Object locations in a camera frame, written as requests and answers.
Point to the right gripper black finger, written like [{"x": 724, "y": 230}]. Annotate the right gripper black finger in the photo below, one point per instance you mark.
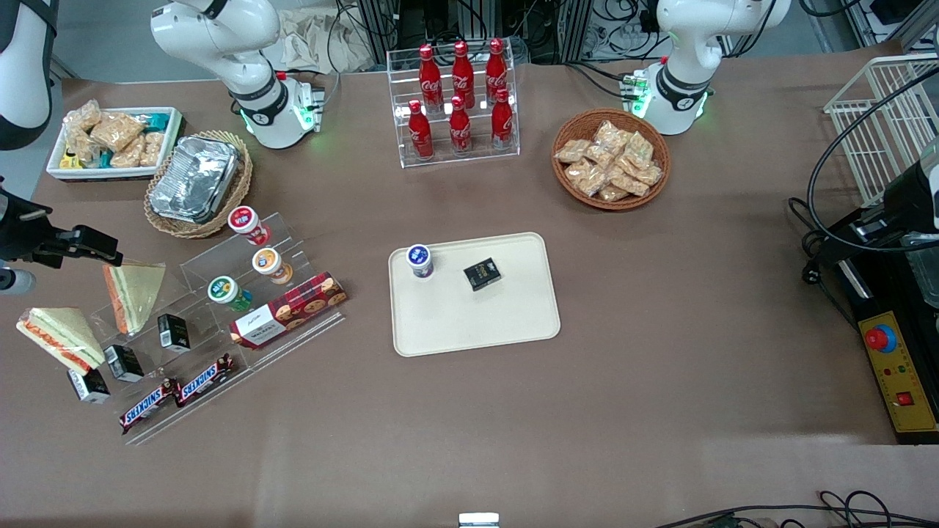
[
  {"x": 88, "y": 246},
  {"x": 22, "y": 213}
]

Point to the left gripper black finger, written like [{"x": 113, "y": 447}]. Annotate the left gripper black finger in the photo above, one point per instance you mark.
[{"x": 915, "y": 202}]

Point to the triangle sandwich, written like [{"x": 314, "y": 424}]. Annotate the triangle sandwich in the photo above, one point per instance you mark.
[
  {"x": 62, "y": 337},
  {"x": 136, "y": 293}
]

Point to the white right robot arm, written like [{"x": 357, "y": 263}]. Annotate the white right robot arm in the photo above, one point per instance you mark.
[{"x": 242, "y": 44}]

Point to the beige plastic tray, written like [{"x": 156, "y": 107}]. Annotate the beige plastic tray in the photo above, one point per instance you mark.
[{"x": 477, "y": 323}]

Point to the clear plastic container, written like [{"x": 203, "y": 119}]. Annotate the clear plastic container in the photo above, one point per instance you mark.
[{"x": 924, "y": 271}]

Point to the yellow snack packet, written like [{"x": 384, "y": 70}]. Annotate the yellow snack packet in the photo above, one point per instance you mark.
[{"x": 70, "y": 160}]

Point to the white rectangular bin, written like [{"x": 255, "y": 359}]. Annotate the white rectangular bin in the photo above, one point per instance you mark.
[{"x": 117, "y": 174}]

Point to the oval light wicker basket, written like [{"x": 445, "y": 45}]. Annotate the oval light wicker basket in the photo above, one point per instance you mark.
[{"x": 172, "y": 226}]

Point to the clear wrapped snack pack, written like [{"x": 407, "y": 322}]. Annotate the clear wrapped snack pack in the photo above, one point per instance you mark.
[
  {"x": 639, "y": 149},
  {"x": 629, "y": 182},
  {"x": 152, "y": 148},
  {"x": 83, "y": 116},
  {"x": 590, "y": 180},
  {"x": 600, "y": 156},
  {"x": 607, "y": 134},
  {"x": 613, "y": 193},
  {"x": 130, "y": 154},
  {"x": 116, "y": 130},
  {"x": 572, "y": 150},
  {"x": 81, "y": 147},
  {"x": 649, "y": 174}
]

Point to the clear acrylic stepped stand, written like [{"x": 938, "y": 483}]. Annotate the clear acrylic stepped stand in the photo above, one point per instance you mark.
[{"x": 198, "y": 279}]

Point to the small black carton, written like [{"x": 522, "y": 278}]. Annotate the small black carton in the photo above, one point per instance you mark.
[
  {"x": 123, "y": 363},
  {"x": 88, "y": 385},
  {"x": 482, "y": 274},
  {"x": 174, "y": 332}
]

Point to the aluminium foil container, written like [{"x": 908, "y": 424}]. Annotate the aluminium foil container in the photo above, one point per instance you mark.
[{"x": 194, "y": 180}]

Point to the green lid cup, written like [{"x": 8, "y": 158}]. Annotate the green lid cup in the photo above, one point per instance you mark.
[{"x": 222, "y": 290}]

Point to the teal snack packet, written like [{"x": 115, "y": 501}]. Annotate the teal snack packet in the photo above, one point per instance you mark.
[{"x": 158, "y": 119}]

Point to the red lid cup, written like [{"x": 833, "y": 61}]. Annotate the red lid cup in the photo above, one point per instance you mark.
[{"x": 244, "y": 220}]

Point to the snickers chocolate bar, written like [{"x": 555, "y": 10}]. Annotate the snickers chocolate bar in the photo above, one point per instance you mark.
[
  {"x": 205, "y": 379},
  {"x": 149, "y": 405}
]

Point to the orange lid cup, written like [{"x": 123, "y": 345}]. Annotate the orange lid cup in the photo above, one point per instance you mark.
[{"x": 268, "y": 262}]

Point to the black sealing machine yellow panel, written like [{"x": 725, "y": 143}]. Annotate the black sealing machine yellow panel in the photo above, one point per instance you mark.
[{"x": 899, "y": 381}]

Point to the red tartan shortbread box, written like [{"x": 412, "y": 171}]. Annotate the red tartan shortbread box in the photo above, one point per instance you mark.
[{"x": 290, "y": 308}]

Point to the beige crumpled cloth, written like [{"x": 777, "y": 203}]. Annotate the beige crumpled cloth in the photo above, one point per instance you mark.
[{"x": 308, "y": 40}]

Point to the blue lid yogurt cup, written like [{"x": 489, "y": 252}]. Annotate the blue lid yogurt cup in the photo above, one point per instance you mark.
[{"x": 419, "y": 258}]

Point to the red cola bottle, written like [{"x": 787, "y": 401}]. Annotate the red cola bottle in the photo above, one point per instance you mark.
[
  {"x": 419, "y": 132},
  {"x": 497, "y": 70},
  {"x": 502, "y": 121},
  {"x": 463, "y": 73},
  {"x": 460, "y": 128},
  {"x": 430, "y": 77}
]

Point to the round brown wicker basket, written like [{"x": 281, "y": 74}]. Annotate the round brown wicker basket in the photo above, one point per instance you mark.
[{"x": 565, "y": 189}]

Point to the clear acrylic bottle rack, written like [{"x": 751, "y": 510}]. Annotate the clear acrylic bottle rack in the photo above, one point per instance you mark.
[{"x": 506, "y": 158}]

